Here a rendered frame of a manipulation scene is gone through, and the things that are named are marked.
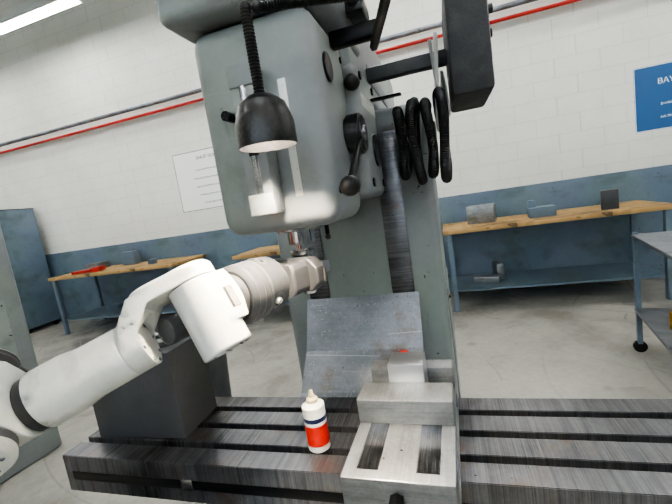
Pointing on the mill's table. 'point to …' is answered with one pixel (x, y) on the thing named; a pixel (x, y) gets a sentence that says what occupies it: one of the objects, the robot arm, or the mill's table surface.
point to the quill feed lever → (352, 126)
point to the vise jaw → (407, 403)
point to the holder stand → (160, 397)
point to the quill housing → (288, 50)
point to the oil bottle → (316, 424)
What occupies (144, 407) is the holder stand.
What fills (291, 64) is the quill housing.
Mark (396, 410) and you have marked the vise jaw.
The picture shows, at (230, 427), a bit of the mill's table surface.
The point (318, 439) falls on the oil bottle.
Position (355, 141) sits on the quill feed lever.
